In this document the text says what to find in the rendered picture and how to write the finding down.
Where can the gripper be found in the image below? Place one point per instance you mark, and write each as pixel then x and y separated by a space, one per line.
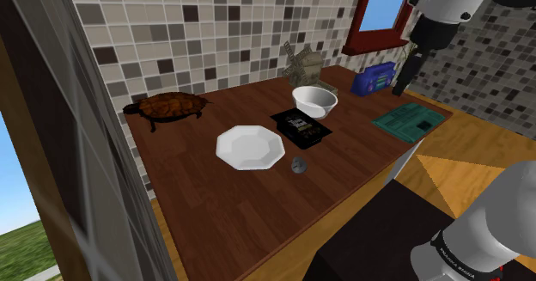
pixel 433 33

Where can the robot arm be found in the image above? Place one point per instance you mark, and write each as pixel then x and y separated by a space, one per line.
pixel 498 221

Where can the blue portable radio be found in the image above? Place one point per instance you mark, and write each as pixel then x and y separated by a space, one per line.
pixel 374 79

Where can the green newspaper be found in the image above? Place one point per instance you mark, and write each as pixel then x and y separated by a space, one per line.
pixel 408 122

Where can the red framed window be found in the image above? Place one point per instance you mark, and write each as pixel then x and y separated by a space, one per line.
pixel 383 8

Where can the white bowl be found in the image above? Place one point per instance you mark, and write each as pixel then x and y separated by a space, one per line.
pixel 314 100

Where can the beige windmill model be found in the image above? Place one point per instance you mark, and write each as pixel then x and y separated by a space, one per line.
pixel 305 68

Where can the black flat box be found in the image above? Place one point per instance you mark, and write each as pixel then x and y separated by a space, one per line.
pixel 300 126

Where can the small grey round object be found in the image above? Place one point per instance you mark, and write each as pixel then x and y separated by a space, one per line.
pixel 298 165

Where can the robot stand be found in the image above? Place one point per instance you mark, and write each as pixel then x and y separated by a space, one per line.
pixel 377 238

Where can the white octagonal plate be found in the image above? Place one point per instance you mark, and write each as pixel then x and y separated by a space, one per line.
pixel 250 147

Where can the brown wooden table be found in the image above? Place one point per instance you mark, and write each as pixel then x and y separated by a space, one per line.
pixel 234 213

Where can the brown turtle figure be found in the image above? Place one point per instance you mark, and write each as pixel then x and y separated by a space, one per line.
pixel 167 106

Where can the grey framed glass door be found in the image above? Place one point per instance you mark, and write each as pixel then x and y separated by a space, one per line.
pixel 63 125

